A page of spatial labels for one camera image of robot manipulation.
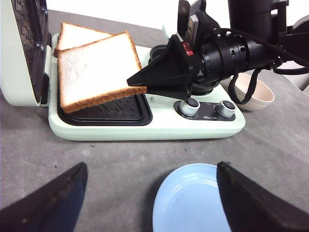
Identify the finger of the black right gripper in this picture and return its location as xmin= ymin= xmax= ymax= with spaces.
xmin=127 ymin=34 xmax=193 ymax=87
xmin=146 ymin=83 xmax=191 ymax=100

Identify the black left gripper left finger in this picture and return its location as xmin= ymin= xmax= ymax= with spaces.
xmin=0 ymin=162 xmax=88 ymax=232

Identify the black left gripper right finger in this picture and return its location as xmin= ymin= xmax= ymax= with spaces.
xmin=216 ymin=161 xmax=309 ymax=232

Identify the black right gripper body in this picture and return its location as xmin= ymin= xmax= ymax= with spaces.
xmin=185 ymin=11 xmax=275 ymax=89

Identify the beige ribbed ceramic bowl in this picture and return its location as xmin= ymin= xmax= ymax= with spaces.
xmin=235 ymin=73 xmax=275 ymax=111

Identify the white bread slice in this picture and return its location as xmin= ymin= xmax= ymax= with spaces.
xmin=57 ymin=31 xmax=147 ymax=114
xmin=54 ymin=22 xmax=113 ymax=58

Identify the mint green sandwich maker lid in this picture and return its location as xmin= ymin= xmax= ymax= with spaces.
xmin=0 ymin=0 xmax=52 ymax=106

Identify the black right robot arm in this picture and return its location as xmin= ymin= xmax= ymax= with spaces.
xmin=127 ymin=0 xmax=309 ymax=104

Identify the mint green breakfast maker base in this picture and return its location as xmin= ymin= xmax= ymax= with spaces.
xmin=46 ymin=48 xmax=245 ymax=141

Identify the left silver control knob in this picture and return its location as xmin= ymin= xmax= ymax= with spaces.
xmin=178 ymin=98 xmax=200 ymax=117

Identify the silver control knob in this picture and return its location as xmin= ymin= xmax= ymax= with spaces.
xmin=178 ymin=98 xmax=200 ymax=117
xmin=215 ymin=100 xmax=236 ymax=118

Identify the right silver control knob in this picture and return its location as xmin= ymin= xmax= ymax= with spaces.
xmin=215 ymin=100 xmax=236 ymax=118

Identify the blue ceramic plate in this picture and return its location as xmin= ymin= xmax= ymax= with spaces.
xmin=152 ymin=163 xmax=231 ymax=232

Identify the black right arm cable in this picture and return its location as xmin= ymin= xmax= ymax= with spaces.
xmin=212 ymin=28 xmax=309 ymax=105

